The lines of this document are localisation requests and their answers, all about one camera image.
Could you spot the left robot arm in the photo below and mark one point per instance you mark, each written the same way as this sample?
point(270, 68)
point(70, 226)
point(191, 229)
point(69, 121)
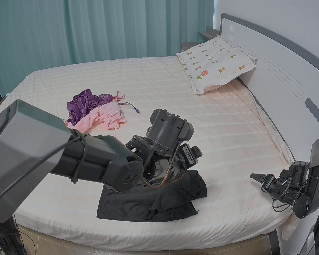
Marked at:
point(42, 147)

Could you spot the purple satin garment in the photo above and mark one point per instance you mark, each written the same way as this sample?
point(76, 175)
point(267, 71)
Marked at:
point(82, 102)

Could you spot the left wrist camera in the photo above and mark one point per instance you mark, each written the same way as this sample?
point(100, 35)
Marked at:
point(187, 130)

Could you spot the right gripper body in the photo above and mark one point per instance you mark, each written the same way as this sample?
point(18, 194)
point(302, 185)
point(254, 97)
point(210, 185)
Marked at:
point(277, 190)

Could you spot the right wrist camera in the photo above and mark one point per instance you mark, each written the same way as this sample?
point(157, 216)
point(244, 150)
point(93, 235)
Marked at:
point(284, 175)

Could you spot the grey bedside table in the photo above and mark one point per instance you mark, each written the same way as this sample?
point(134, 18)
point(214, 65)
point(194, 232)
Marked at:
point(188, 45)

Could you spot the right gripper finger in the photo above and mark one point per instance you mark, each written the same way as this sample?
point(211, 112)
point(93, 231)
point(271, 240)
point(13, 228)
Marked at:
point(260, 181)
point(258, 175)

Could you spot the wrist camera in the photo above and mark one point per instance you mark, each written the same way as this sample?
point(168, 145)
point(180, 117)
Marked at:
point(187, 130)
point(284, 175)

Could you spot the bed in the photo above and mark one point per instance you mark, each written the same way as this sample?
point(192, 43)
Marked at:
point(188, 102)

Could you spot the pink garment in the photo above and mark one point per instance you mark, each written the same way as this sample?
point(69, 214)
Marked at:
point(109, 115)

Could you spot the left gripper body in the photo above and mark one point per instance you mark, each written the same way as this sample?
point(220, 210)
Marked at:
point(188, 155)

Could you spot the blue-green curtain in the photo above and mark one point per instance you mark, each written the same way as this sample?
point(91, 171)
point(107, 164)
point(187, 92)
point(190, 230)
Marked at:
point(95, 22)

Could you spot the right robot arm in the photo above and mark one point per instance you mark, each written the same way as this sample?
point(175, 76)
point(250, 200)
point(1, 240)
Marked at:
point(313, 184)

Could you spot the black T-shirt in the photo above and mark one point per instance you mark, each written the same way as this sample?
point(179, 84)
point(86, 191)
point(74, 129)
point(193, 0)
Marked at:
point(148, 203)

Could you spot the white printed pillow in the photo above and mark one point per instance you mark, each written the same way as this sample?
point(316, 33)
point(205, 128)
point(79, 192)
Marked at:
point(215, 62)

